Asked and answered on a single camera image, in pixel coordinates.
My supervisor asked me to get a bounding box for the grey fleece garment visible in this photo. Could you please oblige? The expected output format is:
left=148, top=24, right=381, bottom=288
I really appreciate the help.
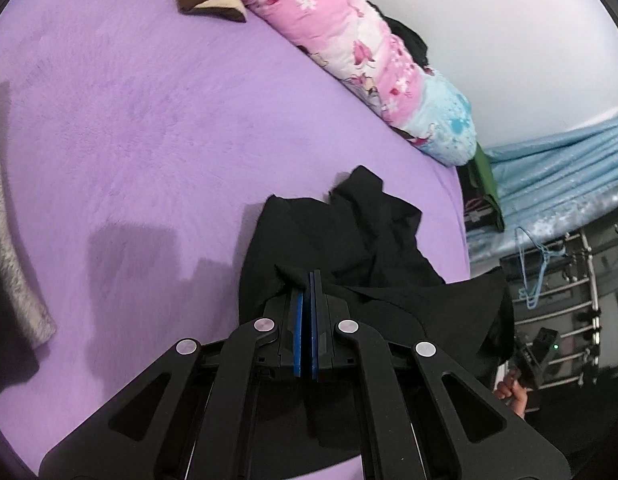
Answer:
left=0, top=67, right=58, bottom=351

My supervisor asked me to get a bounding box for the rolled floral quilt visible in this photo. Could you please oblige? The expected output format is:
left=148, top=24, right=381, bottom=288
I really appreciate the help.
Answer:
left=241, top=0, right=478, bottom=169

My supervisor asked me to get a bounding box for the black fleece garment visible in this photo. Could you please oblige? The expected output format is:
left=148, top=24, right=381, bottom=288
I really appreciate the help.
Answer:
left=0, top=265, right=40, bottom=402

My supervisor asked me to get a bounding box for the black jacket with white logo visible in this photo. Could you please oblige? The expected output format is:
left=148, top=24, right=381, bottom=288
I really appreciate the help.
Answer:
left=239, top=165, right=516, bottom=461

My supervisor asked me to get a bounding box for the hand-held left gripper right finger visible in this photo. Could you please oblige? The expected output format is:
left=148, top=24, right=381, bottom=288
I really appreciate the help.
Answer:
left=309, top=270, right=572, bottom=480

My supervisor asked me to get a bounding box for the black clothes heap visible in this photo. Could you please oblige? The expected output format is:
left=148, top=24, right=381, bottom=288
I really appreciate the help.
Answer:
left=339, top=0, right=436, bottom=72

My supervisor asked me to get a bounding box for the light blue clothes hanger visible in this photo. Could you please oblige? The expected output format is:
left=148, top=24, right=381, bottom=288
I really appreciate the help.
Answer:
left=515, top=226, right=566, bottom=311

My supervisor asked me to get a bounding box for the person's right hand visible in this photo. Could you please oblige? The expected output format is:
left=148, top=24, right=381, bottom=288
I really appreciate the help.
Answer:
left=495, top=367, right=528, bottom=419

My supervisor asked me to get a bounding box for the green cloth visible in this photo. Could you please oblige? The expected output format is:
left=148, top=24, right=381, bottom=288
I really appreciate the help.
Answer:
left=466, top=144, right=506, bottom=233

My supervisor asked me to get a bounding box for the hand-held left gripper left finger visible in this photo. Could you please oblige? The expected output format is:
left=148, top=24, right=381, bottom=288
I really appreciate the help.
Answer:
left=39, top=290, right=304, bottom=480

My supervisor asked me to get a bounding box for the light blue curtain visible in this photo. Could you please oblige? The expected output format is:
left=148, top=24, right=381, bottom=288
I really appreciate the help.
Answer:
left=464, top=112, right=618, bottom=262

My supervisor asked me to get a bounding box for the metal railing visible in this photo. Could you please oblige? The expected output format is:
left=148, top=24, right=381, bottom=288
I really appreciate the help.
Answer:
left=499, top=225, right=618, bottom=397

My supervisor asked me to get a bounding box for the purple bed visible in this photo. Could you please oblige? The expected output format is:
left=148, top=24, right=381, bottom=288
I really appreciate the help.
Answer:
left=0, top=0, right=473, bottom=480

